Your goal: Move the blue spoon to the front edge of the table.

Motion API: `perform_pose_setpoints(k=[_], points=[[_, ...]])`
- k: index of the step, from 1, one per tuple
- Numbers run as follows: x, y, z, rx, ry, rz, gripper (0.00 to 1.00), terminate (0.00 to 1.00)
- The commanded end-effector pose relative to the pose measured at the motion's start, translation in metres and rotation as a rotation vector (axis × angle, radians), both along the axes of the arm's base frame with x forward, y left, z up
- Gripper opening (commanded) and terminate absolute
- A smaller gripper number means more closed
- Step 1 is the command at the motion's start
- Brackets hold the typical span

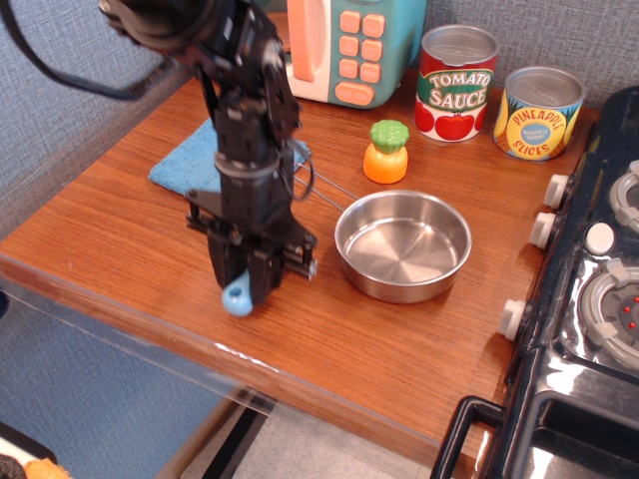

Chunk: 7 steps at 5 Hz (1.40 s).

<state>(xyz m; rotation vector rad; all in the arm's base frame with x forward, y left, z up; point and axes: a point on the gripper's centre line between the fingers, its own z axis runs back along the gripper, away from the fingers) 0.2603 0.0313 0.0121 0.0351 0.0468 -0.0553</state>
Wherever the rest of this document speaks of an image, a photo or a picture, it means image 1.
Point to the white stove knob top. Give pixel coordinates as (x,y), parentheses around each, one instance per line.
(555,191)

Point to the white stove knob bottom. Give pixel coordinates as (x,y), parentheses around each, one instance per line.
(511,317)

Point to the stainless steel pot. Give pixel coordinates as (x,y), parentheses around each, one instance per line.
(394,245)

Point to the blue folded cloth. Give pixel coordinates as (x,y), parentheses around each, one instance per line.
(191,165)

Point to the white stove knob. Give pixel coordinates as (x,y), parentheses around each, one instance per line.
(542,229)
(555,191)
(511,317)

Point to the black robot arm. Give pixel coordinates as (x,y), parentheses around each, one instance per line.
(234,50)

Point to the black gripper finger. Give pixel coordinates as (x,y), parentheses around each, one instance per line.
(266,272)
(228,259)

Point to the black toy stove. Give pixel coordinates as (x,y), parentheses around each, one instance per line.
(571,404)

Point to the toy microwave teal and cream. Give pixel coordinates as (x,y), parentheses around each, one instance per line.
(348,53)

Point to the toy carrot orange green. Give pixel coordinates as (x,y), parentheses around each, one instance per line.
(386,157)

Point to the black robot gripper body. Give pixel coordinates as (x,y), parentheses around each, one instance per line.
(254,211)

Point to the white stove knob middle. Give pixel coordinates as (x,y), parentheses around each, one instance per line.
(542,229)

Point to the blue and grey toy spoon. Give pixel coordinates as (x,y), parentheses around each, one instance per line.
(236,296)

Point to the tomato sauce can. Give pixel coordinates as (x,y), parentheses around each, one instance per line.
(456,71)

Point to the pineapple slices can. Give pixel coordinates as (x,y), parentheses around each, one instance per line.
(538,111)

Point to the orange plush object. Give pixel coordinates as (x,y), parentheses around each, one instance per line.
(34,469)

